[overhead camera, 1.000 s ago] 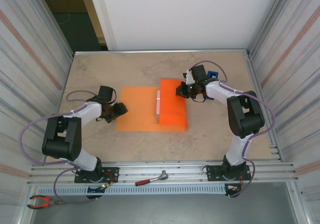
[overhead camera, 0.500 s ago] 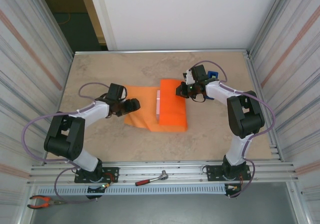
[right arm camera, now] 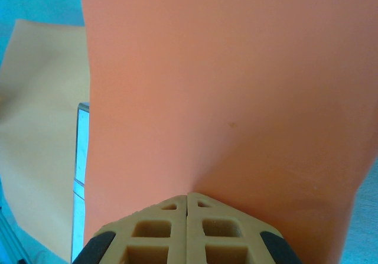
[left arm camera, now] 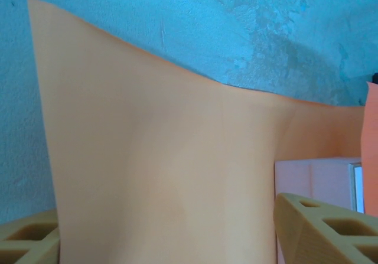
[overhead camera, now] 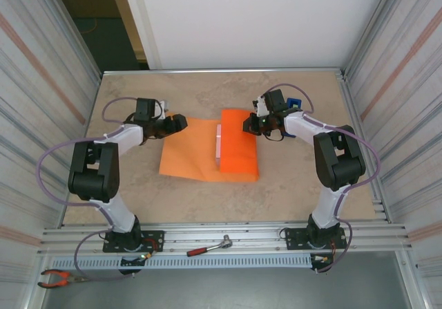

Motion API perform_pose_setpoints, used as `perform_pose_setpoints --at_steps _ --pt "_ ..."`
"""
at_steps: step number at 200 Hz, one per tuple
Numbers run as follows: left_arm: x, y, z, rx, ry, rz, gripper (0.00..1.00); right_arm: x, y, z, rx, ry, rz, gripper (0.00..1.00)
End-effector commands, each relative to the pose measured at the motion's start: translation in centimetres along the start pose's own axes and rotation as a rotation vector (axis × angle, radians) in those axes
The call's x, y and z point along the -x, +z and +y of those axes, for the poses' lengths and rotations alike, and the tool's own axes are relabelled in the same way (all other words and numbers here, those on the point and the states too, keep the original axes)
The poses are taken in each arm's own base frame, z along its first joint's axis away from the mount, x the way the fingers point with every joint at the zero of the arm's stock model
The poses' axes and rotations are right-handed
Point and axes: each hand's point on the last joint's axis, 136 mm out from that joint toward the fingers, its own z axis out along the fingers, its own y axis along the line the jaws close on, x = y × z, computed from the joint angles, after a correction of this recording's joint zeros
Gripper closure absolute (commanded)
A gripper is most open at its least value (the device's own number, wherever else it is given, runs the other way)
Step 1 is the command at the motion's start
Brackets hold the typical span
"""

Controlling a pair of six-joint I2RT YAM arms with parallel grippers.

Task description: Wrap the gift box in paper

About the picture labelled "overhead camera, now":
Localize orange wrapping paper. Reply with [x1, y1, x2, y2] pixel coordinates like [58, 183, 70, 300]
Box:
[158, 109, 259, 182]

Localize pink gift box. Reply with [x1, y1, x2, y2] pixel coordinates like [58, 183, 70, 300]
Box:
[214, 124, 224, 168]

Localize blue tape dispenser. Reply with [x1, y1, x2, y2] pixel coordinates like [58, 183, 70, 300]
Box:
[281, 96, 304, 139]

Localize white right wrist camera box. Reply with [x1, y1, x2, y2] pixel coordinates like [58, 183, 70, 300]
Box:
[252, 94, 269, 115]

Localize thin aluminium extrusion rail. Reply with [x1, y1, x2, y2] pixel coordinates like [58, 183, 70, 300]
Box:
[101, 67, 347, 78]

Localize wide aluminium extrusion rail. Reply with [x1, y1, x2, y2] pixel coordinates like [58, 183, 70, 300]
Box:
[37, 221, 414, 256]

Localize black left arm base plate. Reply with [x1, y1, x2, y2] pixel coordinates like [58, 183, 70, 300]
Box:
[102, 230, 165, 254]

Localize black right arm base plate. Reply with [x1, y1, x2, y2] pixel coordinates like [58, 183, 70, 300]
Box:
[284, 226, 348, 251]

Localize red-handled ratchet wrench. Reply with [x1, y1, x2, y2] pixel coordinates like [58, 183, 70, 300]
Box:
[186, 234, 234, 257]

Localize white slotted cable duct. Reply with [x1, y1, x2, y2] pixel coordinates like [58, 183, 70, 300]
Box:
[50, 253, 314, 270]

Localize orange-handled pliers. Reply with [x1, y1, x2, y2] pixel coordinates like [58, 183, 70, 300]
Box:
[37, 269, 87, 289]

